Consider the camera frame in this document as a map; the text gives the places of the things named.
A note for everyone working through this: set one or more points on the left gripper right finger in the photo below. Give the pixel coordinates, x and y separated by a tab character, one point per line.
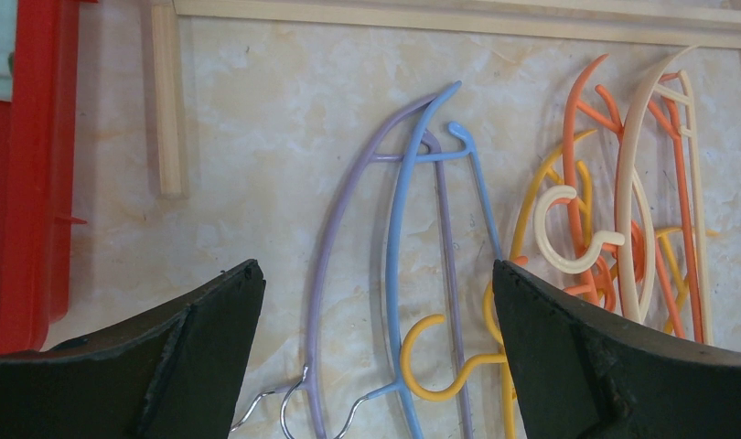
583	372

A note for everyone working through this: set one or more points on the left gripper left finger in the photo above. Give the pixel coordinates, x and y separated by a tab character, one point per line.
173	371

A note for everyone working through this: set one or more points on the orange hanger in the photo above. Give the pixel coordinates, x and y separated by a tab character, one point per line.
570	151

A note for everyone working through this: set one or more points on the cream hanger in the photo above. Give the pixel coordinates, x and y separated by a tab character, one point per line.
628	182

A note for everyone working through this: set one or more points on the purple hanger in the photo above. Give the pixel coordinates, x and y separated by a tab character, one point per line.
328	254

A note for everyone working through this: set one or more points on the red plastic tray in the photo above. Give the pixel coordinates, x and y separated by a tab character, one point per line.
37	139

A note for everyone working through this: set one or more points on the blue hanger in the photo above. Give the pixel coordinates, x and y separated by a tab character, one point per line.
455	329

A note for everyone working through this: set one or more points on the wooden hanger rack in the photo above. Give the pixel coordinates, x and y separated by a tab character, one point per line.
639	22

